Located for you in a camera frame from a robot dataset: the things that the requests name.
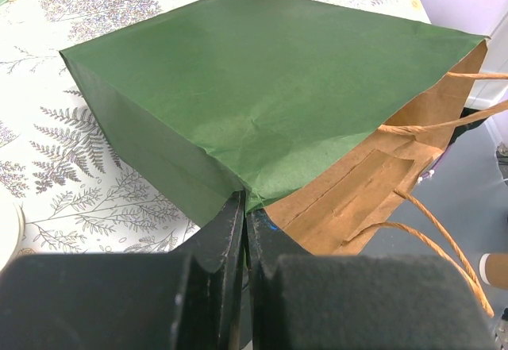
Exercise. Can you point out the spare stacked paper cups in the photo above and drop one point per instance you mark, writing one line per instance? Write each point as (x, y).
(493, 269)

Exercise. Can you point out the floral patterned table mat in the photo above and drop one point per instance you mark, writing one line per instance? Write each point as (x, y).
(76, 194)

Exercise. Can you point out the green brown paper bag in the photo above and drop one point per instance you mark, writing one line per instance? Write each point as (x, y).
(325, 116)

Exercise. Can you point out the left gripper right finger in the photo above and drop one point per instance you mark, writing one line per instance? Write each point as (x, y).
(301, 301)

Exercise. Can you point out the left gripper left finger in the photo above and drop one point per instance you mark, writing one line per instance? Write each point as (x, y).
(189, 298)

